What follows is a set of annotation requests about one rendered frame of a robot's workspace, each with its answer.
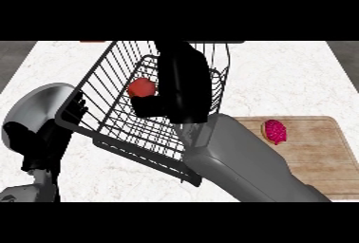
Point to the red bell pepper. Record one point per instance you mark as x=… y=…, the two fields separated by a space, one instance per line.
x=141 y=87

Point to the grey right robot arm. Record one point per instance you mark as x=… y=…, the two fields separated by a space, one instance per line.
x=243 y=158

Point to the red object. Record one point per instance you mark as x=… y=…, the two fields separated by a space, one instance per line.
x=92 y=41

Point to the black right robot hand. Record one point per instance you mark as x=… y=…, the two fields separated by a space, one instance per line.
x=187 y=85

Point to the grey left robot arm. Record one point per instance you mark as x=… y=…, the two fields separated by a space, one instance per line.
x=23 y=191

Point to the wooden cutting board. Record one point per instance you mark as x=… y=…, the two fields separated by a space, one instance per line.
x=323 y=164

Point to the magenta round vegetable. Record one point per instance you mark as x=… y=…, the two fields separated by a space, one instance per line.
x=275 y=131

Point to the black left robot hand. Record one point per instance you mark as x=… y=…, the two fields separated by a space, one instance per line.
x=42 y=148

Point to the silver metal bowl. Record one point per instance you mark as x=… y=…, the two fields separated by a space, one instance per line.
x=35 y=104

